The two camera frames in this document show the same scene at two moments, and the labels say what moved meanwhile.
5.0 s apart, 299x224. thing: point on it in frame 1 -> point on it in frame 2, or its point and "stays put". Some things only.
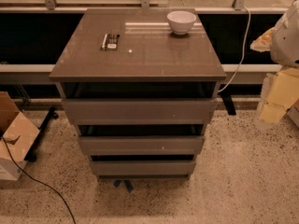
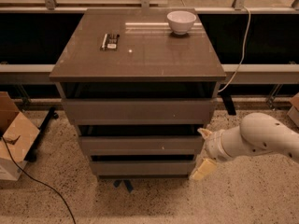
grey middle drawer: [142, 145] stays put
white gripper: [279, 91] -> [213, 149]
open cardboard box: [19, 133] stays put
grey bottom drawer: [143, 167] stays put
